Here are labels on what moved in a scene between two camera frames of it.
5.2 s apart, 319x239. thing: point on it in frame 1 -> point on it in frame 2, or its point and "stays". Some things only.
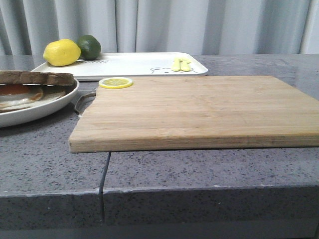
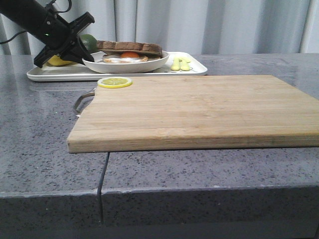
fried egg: x=34 y=95 -> x=125 y=57
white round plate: x=11 y=118 -> x=98 y=65
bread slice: x=51 y=78 -> x=128 y=46
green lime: x=90 y=48 stays
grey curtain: x=27 y=27 stays
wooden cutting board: x=203 y=112 stays
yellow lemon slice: x=115 y=82 stays
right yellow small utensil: x=185 y=65 stays
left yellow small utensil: x=176 y=65 stays
